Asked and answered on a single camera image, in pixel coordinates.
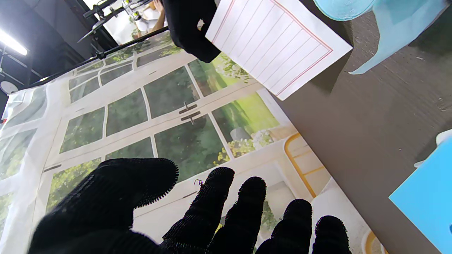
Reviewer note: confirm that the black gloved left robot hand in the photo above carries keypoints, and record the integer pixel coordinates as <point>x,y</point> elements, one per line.
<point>106,204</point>

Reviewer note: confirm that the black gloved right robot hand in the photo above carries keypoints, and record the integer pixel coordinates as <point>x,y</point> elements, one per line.
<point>187,24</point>

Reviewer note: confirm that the white red-lined paper sheet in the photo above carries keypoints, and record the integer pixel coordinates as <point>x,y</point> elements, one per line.
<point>275,42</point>

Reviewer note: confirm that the blue label roll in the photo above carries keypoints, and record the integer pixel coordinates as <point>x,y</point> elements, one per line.
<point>395,24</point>

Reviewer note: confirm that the blue file box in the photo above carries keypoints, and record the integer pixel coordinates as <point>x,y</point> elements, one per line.
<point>427,197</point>

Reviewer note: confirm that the black light stand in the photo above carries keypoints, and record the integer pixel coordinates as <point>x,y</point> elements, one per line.
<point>102,17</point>

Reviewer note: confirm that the printed garden window backdrop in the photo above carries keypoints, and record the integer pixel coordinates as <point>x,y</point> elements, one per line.
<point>159,106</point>

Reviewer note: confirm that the round white ceiling fixture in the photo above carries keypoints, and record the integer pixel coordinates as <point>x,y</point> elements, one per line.
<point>7,87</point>

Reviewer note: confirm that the ceiling light strip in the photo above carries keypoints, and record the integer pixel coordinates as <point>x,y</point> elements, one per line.
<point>12,42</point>

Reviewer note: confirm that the small white paper scrap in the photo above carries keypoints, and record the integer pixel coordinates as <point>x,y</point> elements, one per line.
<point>419,164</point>

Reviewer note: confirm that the black backdrop frame pole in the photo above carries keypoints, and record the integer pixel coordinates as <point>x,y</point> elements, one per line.
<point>99,54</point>

